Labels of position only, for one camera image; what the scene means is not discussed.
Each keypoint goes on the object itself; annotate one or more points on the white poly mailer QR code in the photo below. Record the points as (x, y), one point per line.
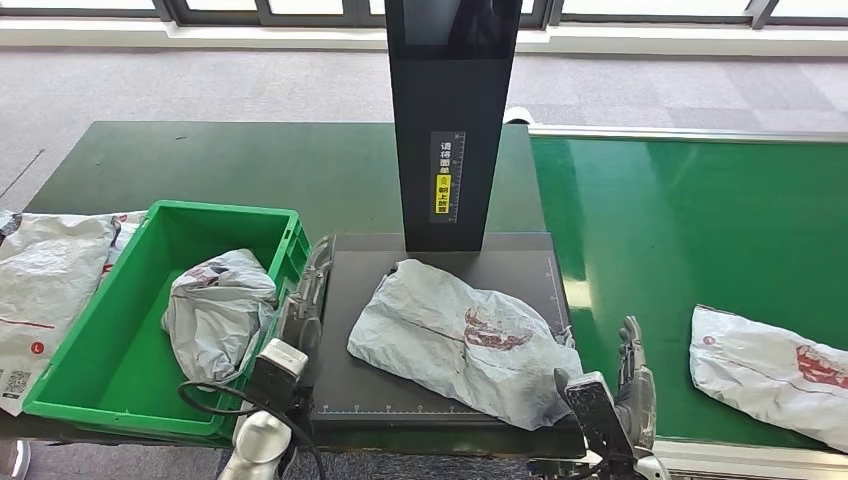
(46, 285)

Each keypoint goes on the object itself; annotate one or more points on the black inbound scanner machine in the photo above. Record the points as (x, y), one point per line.
(450, 99)

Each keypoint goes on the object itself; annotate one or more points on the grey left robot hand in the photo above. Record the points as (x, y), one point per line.
(301, 324)

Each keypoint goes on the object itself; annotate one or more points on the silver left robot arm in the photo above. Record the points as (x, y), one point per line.
(258, 444)

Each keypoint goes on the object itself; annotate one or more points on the pale poly mailer red print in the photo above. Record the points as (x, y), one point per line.
(762, 371)

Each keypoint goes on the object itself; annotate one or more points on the white poly mailer red lettering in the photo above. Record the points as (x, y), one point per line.
(129, 224)

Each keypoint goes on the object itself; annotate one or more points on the grey poly mailer parcel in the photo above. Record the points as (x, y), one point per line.
(218, 311)
(450, 338)

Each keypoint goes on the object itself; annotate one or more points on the white conveyor roller end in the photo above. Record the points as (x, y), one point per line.
(519, 116)

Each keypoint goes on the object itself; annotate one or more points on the green plastic crate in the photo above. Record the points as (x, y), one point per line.
(119, 358)

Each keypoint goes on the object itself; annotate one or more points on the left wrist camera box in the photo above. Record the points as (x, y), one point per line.
(278, 371)

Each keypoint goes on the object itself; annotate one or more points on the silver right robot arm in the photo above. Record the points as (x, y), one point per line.
(652, 470)

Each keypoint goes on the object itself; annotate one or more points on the dark window frame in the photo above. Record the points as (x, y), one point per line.
(212, 16)

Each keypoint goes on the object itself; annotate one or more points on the white window sill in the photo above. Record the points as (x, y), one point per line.
(199, 36)

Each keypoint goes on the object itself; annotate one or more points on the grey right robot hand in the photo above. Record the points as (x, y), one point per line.
(636, 404)

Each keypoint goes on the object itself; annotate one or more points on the green conveyor belt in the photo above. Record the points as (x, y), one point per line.
(662, 218)

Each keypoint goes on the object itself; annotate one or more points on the yellow and grey ruler label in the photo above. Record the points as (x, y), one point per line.
(442, 195)

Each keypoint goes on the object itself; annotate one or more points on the white rounded floor object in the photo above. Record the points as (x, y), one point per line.
(13, 460)

